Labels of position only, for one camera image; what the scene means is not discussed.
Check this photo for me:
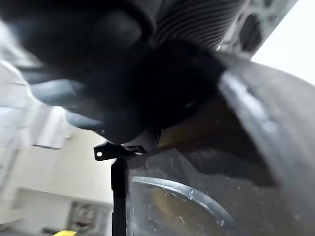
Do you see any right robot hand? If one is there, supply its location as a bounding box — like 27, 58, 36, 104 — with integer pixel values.
0, 0, 247, 151

